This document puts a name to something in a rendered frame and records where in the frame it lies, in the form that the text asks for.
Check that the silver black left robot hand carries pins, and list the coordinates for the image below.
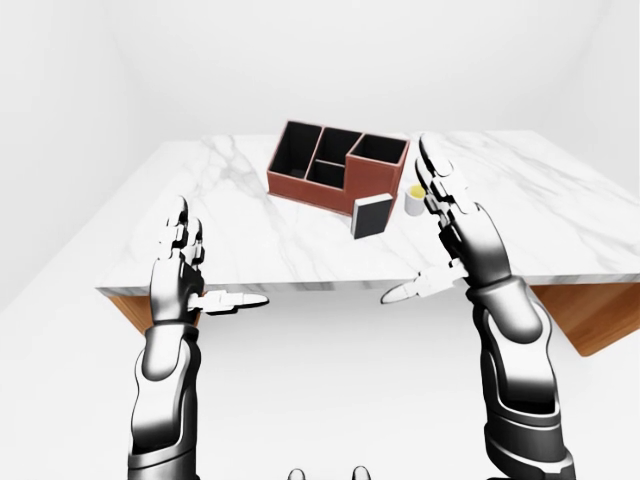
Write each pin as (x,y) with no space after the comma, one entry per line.
(170,290)

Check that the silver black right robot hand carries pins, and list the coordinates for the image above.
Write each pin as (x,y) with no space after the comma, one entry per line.
(477,250)

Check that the red-brown desk caddy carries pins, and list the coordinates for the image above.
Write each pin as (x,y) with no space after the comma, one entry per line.
(337,167)

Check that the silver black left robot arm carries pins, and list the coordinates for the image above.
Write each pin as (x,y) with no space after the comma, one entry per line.
(165,405)

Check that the white marble table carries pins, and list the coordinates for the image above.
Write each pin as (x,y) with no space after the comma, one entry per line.
(350,215)

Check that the black book with white pages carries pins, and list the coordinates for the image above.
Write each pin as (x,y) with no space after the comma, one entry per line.
(372,215)

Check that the white mug with yellow inside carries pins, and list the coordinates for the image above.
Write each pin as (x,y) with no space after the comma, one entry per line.
(414,201)

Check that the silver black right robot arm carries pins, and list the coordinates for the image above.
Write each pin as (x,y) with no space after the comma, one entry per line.
(520,380)

